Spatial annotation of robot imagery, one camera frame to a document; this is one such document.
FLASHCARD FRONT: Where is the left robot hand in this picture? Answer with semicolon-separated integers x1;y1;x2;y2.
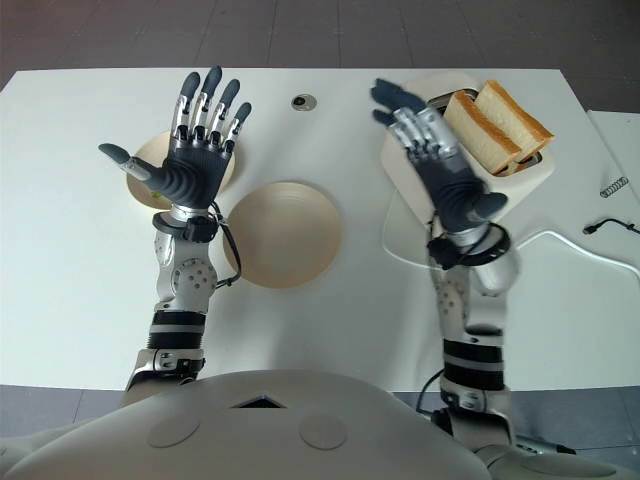
98;65;253;212

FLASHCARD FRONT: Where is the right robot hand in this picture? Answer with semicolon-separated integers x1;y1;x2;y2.
369;77;509;237

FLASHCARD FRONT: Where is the cream plate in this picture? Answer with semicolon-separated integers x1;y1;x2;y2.
222;181;345;290
125;129;247;210

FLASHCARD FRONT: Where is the bread slice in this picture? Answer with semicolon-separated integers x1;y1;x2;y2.
443;91;524;176
473;79;555;157

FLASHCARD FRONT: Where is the cream toaster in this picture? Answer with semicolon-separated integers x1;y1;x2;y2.
379;71;557;222

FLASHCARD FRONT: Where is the metal spiral spring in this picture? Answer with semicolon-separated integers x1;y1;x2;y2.
599;176;629;199

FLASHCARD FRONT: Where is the robot body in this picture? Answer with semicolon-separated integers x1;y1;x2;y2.
9;368;501;480

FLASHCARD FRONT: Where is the white cord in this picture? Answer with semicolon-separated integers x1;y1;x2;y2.
381;192;640;279

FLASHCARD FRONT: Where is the black plug cable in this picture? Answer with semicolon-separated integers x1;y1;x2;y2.
582;217;640;237

